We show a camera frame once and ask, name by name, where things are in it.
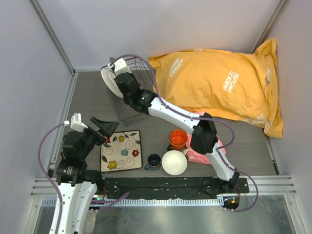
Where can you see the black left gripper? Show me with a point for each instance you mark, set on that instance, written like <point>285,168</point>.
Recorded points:
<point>107,128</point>

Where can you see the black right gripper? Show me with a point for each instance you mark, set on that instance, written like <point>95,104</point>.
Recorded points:
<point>137,82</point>

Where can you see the brown checkered rim plate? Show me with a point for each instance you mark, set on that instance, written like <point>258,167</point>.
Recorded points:
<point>108,78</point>

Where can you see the square floral plate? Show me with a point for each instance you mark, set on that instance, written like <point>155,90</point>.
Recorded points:
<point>120,152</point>

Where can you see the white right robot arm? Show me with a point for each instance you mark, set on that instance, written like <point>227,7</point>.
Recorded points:
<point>204,138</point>

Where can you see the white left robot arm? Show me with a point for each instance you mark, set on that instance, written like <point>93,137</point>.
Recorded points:
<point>77,184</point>

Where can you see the dark blue mug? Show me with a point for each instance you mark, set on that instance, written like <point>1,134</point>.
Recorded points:
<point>153,162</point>

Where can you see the orange glass mug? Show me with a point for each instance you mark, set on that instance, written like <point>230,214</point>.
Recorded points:
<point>177,140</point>

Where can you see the white bowl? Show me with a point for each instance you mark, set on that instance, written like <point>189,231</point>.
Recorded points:
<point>174,163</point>

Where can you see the pink patterned cloth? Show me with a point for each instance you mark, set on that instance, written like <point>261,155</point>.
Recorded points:
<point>191,155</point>

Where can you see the yellow Mickey Mouse pillow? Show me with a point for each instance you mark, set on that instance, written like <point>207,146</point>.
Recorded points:
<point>225,84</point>

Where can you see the grey wire dish rack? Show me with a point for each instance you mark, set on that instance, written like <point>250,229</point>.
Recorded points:
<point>143,75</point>

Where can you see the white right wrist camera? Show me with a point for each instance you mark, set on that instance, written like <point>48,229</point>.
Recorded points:
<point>119,67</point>

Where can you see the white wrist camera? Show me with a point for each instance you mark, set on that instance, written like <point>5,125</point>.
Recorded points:
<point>75,123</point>
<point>119,67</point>

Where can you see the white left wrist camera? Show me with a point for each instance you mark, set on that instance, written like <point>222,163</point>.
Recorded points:
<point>75,123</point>

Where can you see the white slotted cable duct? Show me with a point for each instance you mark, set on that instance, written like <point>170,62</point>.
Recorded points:
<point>170,202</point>

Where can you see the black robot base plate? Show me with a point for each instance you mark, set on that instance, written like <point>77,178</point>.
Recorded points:
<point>164,188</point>

